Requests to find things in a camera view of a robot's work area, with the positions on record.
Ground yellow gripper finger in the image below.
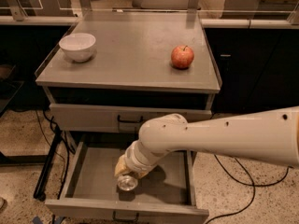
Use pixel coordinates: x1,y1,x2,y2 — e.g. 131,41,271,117
114,156,131,177
136,171,149,179

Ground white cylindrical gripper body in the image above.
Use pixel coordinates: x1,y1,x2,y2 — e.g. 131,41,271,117
124,141,165,174

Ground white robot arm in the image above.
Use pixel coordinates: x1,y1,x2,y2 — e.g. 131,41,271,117
115,107,299,178

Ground open middle grey drawer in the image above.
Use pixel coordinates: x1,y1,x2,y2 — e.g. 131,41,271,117
46,143,209,224

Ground closed upper grey drawer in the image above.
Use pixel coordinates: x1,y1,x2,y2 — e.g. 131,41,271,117
50,104,212,133

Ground grey drawer cabinet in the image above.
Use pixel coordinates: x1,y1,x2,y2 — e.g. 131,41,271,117
35,10,222,224

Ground red apple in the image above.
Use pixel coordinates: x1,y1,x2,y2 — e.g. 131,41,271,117
171,45,194,69

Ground white ceramic bowl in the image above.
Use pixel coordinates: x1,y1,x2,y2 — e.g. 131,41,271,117
59,33,96,63

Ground black table leg frame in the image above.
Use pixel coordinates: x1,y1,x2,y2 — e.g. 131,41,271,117
34,129,61,202

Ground black floor cable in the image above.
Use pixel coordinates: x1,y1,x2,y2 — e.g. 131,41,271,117
202,154,291,224

